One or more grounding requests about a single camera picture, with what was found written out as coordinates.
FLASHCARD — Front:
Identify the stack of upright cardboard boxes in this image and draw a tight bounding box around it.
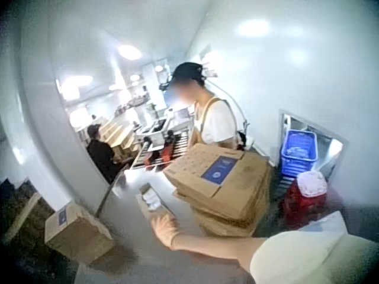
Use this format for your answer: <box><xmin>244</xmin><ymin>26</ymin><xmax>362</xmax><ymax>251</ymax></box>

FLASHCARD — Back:
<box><xmin>99</xmin><ymin>115</ymin><xmax>142</xmax><ymax>158</ymax></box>

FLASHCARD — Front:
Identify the blue plastic crate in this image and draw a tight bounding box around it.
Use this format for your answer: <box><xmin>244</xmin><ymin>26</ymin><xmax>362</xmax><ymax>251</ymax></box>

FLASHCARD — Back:
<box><xmin>279</xmin><ymin>128</ymin><xmax>320</xmax><ymax>179</ymax></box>

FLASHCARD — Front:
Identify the stack of flat cardboard boxes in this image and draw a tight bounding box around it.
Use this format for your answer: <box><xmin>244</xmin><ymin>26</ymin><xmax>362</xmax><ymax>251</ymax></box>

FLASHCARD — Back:
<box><xmin>162</xmin><ymin>143</ymin><xmax>274</xmax><ymax>238</ymax></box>

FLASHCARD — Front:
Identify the white hose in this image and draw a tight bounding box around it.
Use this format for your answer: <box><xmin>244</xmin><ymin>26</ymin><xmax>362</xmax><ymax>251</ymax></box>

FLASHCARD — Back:
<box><xmin>207</xmin><ymin>79</ymin><xmax>250</xmax><ymax>137</ymax></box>

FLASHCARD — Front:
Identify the person's right hand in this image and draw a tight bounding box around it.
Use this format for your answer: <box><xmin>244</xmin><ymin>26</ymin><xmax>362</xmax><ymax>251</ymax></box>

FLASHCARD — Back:
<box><xmin>151</xmin><ymin>213</ymin><xmax>182</xmax><ymax>249</ymax></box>

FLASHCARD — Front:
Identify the small open cardboard box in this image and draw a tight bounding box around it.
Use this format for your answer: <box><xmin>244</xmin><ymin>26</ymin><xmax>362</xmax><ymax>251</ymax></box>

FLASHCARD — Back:
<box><xmin>134</xmin><ymin>182</ymin><xmax>170</xmax><ymax>214</ymax></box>

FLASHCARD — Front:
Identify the roller conveyor with sealing machine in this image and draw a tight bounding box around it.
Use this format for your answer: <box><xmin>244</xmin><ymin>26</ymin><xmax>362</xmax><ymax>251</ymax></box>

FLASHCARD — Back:
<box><xmin>129</xmin><ymin>111</ymin><xmax>197</xmax><ymax>173</ymax></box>

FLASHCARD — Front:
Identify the cardboard box with blue label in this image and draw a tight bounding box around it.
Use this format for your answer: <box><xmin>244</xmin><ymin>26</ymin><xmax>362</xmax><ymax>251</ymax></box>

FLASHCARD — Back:
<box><xmin>43</xmin><ymin>200</ymin><xmax>115</xmax><ymax>266</ymax></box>

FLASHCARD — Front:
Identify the red bin with white cover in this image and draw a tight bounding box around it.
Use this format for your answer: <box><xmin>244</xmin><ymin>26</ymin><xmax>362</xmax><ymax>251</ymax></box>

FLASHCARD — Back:
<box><xmin>280</xmin><ymin>169</ymin><xmax>330</xmax><ymax>220</ymax></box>

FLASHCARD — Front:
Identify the metal-framed wall hatch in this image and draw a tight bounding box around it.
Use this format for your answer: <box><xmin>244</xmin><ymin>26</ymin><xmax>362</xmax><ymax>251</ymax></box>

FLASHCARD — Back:
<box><xmin>277</xmin><ymin>108</ymin><xmax>348</xmax><ymax>182</ymax></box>

